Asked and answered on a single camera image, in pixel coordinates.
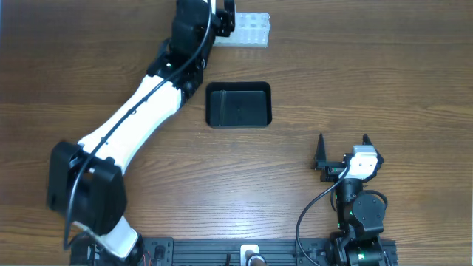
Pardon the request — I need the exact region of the mounting rail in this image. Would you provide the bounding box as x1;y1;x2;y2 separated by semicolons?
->
69;236;398;266

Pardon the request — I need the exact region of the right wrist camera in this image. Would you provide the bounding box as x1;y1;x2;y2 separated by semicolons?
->
347;145;380;181

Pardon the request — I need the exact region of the white test tube rack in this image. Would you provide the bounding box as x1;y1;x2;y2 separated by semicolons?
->
213;11;272;49

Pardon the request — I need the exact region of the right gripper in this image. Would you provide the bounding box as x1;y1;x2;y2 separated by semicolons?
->
313;132;385;183

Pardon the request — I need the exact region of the black cable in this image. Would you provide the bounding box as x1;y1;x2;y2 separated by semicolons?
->
294;166;352;266
62;0;214;252

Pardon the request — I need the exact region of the black tray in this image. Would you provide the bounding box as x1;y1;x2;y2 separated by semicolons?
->
205;81;273;129

